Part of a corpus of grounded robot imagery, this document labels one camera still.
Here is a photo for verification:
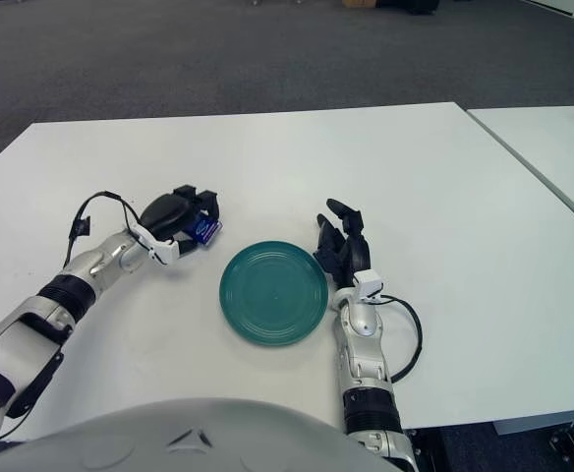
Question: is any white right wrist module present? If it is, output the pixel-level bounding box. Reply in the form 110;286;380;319
353;268;385;302

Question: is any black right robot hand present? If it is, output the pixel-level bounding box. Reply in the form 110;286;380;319
312;198;373;291

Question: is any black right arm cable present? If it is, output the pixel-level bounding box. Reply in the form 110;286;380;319
373;293;424;384

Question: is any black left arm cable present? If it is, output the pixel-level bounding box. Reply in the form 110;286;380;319
63;190;144;269

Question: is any silver robot torso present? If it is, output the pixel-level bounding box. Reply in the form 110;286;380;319
0;396;401;472

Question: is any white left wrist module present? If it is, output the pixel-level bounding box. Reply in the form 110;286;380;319
128;223;181;267

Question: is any blue gum pack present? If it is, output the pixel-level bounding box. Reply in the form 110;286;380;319
191;211;226;248

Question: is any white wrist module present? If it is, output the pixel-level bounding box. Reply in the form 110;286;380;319
128;223;181;267
353;268;385;302

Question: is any black background furniture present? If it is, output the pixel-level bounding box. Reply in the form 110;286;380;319
374;0;440;15

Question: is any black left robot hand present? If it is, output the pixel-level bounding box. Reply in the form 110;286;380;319
139;184;222;258

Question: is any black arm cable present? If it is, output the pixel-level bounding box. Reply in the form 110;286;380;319
63;190;144;269
373;293;424;384

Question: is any green round plate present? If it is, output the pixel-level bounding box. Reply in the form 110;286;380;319
218;240;329;349

